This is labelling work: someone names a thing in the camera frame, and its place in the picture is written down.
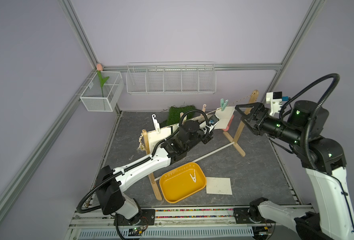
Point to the pink artificial tulip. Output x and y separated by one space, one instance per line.
102 79

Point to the white clothespin end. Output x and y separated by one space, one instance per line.
156 123
193 176

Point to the pink watering can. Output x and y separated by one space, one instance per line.
229 124

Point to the wooden clothesline stand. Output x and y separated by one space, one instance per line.
233 141

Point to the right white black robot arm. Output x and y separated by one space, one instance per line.
322 158

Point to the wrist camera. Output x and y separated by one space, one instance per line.
213 120
275 100

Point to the teal clothespin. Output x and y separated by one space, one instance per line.
224 104

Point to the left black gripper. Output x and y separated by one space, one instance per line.
207 138

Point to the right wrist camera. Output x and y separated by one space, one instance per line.
275 100

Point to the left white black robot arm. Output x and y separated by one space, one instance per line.
194 127

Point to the small white mesh basket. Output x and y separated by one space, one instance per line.
92 98

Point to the long white wire basket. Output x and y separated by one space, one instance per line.
162 78

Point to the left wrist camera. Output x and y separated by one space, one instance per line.
213 120

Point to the green artificial grass patch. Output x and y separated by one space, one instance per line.
175 113

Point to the postcard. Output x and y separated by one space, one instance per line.
154 137
224 117
219 186

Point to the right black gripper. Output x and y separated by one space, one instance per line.
258 129

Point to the yellow plastic tray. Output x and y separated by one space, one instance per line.
177 185

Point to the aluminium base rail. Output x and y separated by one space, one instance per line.
180 223

